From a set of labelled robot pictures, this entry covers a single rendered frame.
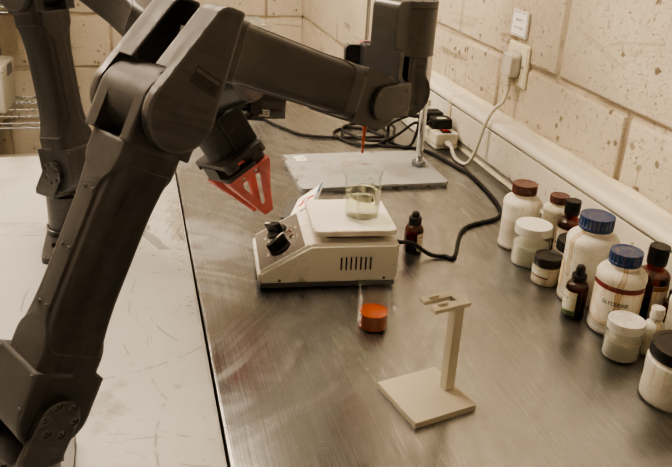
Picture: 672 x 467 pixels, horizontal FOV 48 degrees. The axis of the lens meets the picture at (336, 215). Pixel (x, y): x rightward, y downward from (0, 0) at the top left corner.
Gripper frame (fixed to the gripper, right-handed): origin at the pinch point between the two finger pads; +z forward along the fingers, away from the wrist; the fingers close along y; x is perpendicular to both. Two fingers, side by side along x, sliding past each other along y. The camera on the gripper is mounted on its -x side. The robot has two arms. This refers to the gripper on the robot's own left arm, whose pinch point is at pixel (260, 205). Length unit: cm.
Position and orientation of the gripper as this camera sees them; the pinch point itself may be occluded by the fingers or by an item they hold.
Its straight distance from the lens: 105.3
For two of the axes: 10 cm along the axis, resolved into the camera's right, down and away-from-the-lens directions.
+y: -5.3, -1.3, 8.4
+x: -7.2, 6.0, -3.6
